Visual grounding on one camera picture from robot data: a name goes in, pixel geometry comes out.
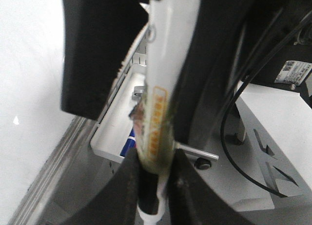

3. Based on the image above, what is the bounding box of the grey metal whiteboard frame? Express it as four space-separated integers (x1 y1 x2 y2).
9 117 98 225

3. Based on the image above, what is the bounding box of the white whiteboard marker pen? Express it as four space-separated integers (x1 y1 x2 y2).
131 0 201 225

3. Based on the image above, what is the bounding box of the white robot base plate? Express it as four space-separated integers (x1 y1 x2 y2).
197 84 312 225

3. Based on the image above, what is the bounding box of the white whiteboard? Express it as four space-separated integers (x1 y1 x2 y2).
0 0 73 225

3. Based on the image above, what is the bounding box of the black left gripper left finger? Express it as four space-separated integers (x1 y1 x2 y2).
62 146 142 225

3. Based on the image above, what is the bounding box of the steel pin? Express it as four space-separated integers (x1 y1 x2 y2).
176 143 219 161

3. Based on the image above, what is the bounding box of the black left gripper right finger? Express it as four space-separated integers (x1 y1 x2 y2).
167 149 252 225

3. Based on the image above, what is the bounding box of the black cable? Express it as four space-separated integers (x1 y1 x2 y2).
220 5 312 194

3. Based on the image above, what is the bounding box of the white plastic tray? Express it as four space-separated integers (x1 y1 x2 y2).
90 26 148 163

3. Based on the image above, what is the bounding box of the blue object in tray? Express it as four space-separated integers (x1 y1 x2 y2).
120 129 136 157

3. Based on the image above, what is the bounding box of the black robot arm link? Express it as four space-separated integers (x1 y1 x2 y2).
174 0 312 145

